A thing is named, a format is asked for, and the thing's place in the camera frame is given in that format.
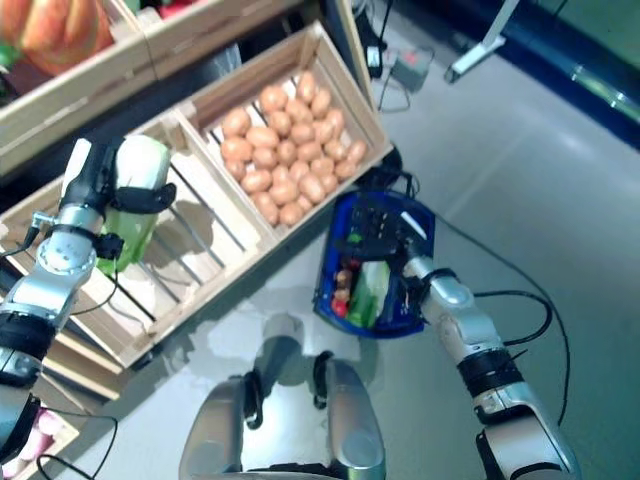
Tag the green bell pepper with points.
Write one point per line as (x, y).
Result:
(356, 239)

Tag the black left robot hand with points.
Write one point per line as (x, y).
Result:
(95, 180)

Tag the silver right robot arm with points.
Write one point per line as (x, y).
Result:
(470, 320)

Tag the grey floor box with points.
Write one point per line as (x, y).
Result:
(412, 67)

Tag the purple white turnip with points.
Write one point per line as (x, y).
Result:
(47, 432)

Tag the silver robot right leg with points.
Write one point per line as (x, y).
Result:
(355, 425)

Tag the black power adapter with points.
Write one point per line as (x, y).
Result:
(376, 56)

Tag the blue plastic shopping basket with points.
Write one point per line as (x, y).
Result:
(390, 327)

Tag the wooden cabbage crate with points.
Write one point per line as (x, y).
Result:
(200, 295)

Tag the napa cabbage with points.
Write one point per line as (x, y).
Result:
(142, 160)
(372, 282)

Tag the wooden potato crate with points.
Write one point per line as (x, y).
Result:
(357, 107)

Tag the wooden display shelf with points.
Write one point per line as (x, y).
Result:
(85, 370)

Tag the wooden pumpkin crate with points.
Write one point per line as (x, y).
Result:
(75, 105)

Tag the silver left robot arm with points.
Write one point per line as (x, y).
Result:
(55, 280)

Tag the brown potato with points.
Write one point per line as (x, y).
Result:
(321, 102)
(261, 137)
(345, 170)
(335, 120)
(344, 278)
(236, 122)
(273, 98)
(356, 151)
(256, 181)
(283, 192)
(265, 207)
(334, 149)
(236, 149)
(306, 86)
(312, 189)
(291, 214)
(280, 122)

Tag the red bell pepper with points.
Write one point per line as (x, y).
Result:
(340, 306)

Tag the small orange pumpkin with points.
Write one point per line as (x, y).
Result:
(55, 30)

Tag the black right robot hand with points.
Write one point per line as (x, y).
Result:
(380, 225)

